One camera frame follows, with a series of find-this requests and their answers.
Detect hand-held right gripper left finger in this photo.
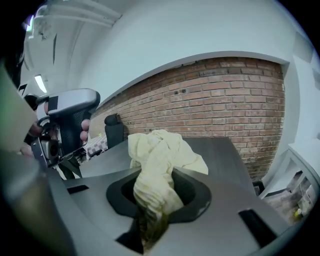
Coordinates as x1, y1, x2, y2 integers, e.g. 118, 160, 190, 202
48, 167, 144, 256

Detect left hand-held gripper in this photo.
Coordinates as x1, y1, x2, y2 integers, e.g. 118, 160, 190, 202
29, 87, 101, 169

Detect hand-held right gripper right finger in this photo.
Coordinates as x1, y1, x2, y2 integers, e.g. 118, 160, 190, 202
149, 166, 294, 256

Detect cream clothes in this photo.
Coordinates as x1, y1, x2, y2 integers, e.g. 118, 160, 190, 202
127, 129, 209, 253

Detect person's left hand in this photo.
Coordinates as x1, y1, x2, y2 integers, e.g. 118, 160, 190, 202
79, 118, 91, 147

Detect black high-back chair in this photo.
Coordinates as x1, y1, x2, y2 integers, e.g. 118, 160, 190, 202
103, 113, 125, 151

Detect white table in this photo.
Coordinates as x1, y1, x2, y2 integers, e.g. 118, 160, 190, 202
258, 143, 320, 226

